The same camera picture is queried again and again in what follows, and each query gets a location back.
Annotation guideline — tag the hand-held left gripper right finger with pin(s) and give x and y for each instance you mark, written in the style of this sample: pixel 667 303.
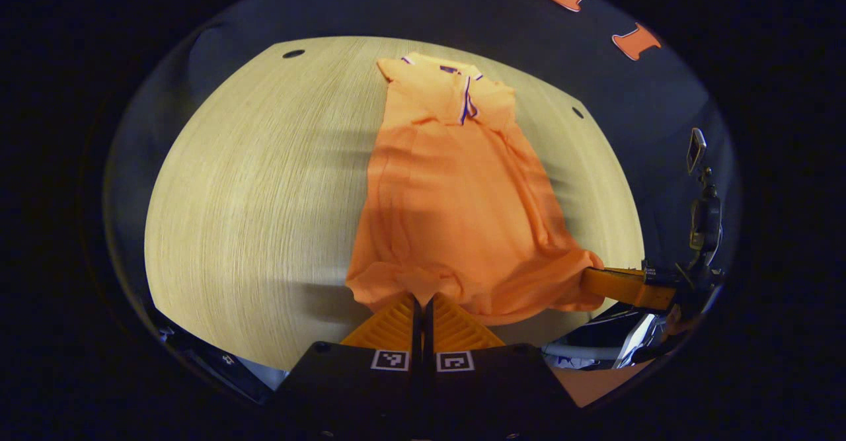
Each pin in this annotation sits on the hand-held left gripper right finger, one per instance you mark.
pixel 476 388

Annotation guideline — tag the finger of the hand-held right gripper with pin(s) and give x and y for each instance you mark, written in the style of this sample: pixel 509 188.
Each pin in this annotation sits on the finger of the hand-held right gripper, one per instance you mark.
pixel 621 285

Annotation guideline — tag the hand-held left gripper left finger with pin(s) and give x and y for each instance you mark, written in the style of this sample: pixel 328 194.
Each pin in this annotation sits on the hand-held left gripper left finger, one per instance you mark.
pixel 370 388

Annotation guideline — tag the orange T-shirt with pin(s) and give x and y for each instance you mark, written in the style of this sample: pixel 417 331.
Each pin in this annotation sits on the orange T-shirt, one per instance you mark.
pixel 456 216

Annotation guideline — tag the shiny white grey object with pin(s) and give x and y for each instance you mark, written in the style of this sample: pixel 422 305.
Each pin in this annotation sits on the shiny white grey object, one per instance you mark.
pixel 615 342

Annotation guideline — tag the black backdrop cloth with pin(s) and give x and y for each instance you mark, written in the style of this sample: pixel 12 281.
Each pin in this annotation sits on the black backdrop cloth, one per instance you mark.
pixel 396 4

